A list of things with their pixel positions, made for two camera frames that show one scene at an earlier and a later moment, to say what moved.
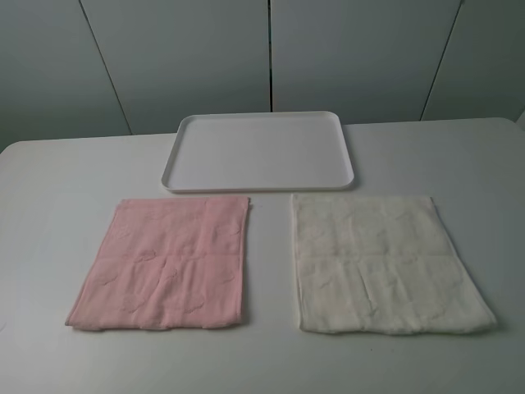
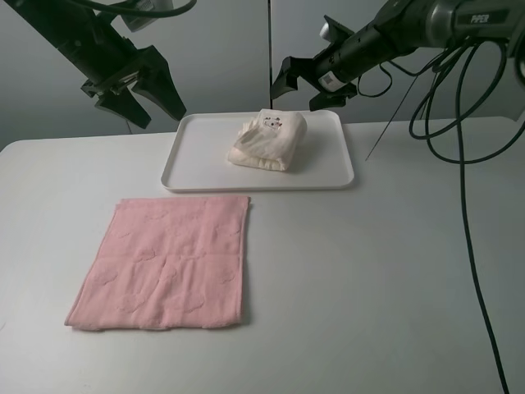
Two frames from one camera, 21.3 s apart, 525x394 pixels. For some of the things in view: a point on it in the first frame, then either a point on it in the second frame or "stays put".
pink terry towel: [167, 263] stays put
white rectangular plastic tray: [257, 151] stays put
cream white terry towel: [385, 264] → [268, 139]
